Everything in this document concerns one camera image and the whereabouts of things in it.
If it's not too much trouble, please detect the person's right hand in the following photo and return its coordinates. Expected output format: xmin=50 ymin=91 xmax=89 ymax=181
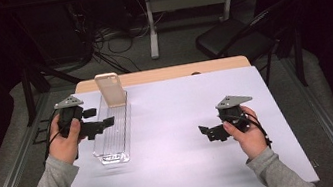
xmin=220 ymin=102 xmax=272 ymax=164

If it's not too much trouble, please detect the white-legged desk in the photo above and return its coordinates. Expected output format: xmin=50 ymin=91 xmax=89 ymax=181
xmin=122 ymin=0 xmax=276 ymax=63

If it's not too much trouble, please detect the wooden table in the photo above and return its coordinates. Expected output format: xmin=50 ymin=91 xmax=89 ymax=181
xmin=40 ymin=47 xmax=313 ymax=187

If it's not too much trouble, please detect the black folding chair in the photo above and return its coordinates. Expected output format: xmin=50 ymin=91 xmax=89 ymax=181
xmin=189 ymin=0 xmax=313 ymax=97

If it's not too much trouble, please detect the bundle of floor cables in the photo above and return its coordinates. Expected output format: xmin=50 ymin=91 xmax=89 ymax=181
xmin=67 ymin=0 xmax=158 ymax=81

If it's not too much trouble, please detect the clear plastic package box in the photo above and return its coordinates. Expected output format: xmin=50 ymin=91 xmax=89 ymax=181
xmin=83 ymin=89 xmax=141 ymax=169

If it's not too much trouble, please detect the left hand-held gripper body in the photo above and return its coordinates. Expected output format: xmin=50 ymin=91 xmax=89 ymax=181
xmin=52 ymin=91 xmax=108 ymax=146

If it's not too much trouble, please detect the person's left hand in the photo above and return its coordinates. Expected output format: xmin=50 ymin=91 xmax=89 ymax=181
xmin=43 ymin=110 xmax=89 ymax=168

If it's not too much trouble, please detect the black metal stand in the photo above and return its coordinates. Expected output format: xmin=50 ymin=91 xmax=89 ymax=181
xmin=17 ymin=58 xmax=88 ymax=128
xmin=273 ymin=18 xmax=310 ymax=91

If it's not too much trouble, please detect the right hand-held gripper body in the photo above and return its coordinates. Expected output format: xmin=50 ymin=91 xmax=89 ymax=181
xmin=204 ymin=91 xmax=258 ymax=139

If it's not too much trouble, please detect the beige phone case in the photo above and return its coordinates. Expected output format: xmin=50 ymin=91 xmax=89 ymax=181
xmin=93 ymin=70 xmax=129 ymax=110

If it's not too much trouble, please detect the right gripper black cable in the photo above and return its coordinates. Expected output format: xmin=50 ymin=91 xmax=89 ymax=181
xmin=231 ymin=107 xmax=274 ymax=155

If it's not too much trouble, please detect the white table board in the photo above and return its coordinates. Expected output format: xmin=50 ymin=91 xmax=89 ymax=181
xmin=45 ymin=57 xmax=320 ymax=187

